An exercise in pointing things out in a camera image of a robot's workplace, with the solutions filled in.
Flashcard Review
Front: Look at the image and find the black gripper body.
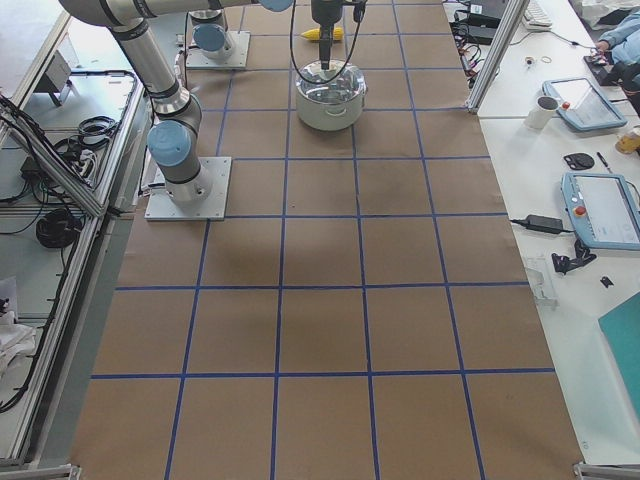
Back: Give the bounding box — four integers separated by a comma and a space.
311, 0, 344, 26

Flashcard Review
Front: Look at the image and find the yellow corn cob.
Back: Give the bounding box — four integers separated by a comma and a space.
300, 27, 345, 43

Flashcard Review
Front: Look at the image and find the glass pot lid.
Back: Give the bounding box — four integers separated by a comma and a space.
296, 60, 367, 105

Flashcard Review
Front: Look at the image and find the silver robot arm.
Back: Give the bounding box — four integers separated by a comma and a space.
189, 9, 234, 61
61, 1, 246, 203

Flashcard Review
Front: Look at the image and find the pale green electric pot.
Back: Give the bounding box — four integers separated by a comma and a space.
295, 84, 367, 131

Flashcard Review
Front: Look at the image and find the white mug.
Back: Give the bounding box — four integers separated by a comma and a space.
524, 95, 559, 130

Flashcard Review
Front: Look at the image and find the far teach pendant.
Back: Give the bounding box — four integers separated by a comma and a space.
542, 77, 627, 132

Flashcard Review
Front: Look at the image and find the teach pendant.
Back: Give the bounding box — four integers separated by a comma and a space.
542, 77, 627, 132
560, 172, 639, 251

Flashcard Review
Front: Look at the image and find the black round disc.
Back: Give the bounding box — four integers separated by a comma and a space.
563, 152, 595, 171

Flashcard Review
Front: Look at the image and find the black power adapter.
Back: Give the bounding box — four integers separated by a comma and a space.
510, 214, 572, 235

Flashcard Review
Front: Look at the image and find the person blue sleeve arm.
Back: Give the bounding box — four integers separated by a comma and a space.
595, 11, 640, 64

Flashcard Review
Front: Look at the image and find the black pen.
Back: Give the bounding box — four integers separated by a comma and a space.
596, 152, 613, 174

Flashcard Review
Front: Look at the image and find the yellow drink cup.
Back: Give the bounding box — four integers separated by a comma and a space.
615, 126, 640, 154

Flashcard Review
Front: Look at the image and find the clear plastic holder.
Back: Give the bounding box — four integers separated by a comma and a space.
522, 256, 558, 309

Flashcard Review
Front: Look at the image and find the near teach pendant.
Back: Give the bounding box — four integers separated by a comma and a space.
560, 172, 639, 251

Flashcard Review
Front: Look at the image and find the small black clip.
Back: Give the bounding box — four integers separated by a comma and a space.
600, 276, 613, 288

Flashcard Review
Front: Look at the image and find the teal board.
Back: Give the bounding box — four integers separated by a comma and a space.
599, 293, 640, 412

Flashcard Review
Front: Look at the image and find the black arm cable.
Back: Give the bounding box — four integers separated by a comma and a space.
288, 0, 366, 91

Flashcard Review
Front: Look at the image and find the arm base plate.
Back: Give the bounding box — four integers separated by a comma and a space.
145, 157, 232, 221
186, 31, 250, 70

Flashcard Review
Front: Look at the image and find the aluminium frame post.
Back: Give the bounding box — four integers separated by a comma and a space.
466, 0, 528, 114

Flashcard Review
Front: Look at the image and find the black bracket part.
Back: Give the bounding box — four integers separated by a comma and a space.
551, 239, 597, 275

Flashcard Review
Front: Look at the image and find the black coiled cable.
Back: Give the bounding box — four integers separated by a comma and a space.
35, 207, 84, 250

